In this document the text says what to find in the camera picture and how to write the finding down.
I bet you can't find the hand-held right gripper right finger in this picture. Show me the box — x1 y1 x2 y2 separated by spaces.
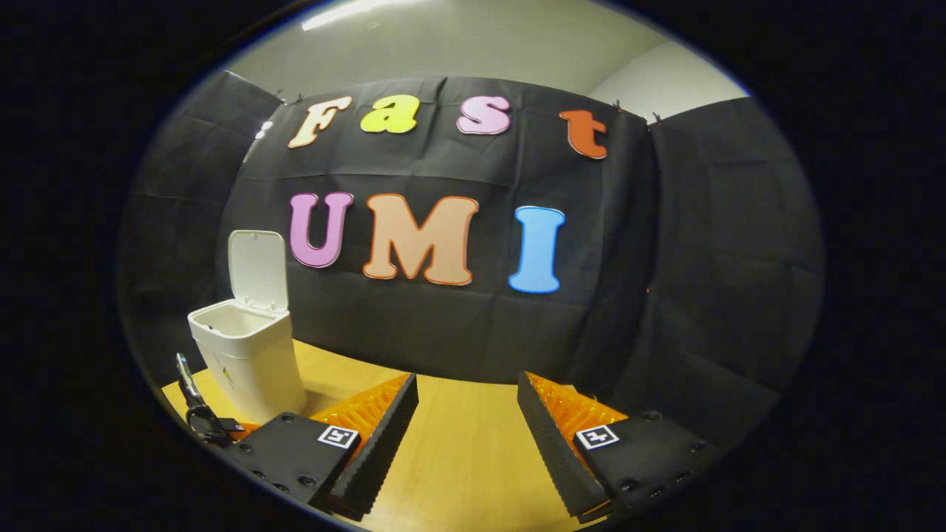
516 371 721 524

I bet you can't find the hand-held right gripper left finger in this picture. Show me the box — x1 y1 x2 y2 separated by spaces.
222 373 420 522

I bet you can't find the wooden desktop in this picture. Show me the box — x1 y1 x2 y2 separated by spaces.
161 338 614 532

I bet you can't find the white desktop garbage bin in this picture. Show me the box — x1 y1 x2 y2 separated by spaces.
188 230 307 424

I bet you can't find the black backdrop cloth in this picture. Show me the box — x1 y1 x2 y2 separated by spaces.
118 70 825 444

